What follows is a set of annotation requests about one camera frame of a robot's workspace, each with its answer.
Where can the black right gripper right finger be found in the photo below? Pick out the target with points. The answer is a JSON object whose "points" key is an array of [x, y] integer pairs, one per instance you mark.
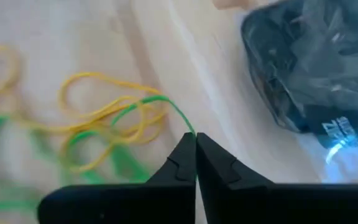
{"points": [[275, 205]]}

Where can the thin yellow rubber band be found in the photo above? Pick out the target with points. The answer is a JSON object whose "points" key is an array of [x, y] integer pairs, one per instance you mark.
{"points": [[9, 77], [82, 74], [110, 149]]}

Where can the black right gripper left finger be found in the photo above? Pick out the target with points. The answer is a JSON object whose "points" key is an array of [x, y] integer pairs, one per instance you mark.
{"points": [[120, 205]]}

